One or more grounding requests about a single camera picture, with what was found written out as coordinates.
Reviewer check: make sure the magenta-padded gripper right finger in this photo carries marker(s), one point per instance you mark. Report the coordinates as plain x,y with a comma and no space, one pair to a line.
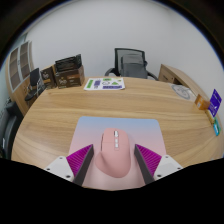
167,166

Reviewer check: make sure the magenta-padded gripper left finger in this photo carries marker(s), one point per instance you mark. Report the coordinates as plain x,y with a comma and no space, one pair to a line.
57,166

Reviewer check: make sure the pink computer mouse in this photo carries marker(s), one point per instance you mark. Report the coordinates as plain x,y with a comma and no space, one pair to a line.
113,153

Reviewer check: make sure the pink and blue mouse pad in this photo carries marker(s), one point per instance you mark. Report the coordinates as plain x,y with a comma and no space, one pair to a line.
90,130

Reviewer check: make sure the black leather sofa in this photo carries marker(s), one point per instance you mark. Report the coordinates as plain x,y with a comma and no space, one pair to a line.
10,130

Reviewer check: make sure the green pack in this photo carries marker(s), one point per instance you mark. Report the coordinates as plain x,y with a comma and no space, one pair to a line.
217,127

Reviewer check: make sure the tan flat box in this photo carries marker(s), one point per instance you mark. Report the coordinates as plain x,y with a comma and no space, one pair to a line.
210,116

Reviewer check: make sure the orange box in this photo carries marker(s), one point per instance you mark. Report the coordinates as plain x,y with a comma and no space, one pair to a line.
201,102

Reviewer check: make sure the small black chair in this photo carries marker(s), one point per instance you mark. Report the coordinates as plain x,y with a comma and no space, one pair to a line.
34,83

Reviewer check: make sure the small brown cardboard box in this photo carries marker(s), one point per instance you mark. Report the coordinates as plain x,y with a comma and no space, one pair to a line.
48,78

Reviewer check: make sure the large brown black-topped box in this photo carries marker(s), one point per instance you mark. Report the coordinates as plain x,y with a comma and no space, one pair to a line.
70,76

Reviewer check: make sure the wooden side desk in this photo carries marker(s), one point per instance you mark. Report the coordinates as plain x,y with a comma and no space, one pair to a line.
173,75

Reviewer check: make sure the white printed paper sheet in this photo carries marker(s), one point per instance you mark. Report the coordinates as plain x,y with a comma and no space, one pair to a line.
105,84

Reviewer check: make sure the wooden shelf cabinet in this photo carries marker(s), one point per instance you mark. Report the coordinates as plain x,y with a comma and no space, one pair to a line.
16,71

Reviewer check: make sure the black mesh office chair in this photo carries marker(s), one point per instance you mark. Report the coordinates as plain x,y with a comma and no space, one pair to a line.
131,65

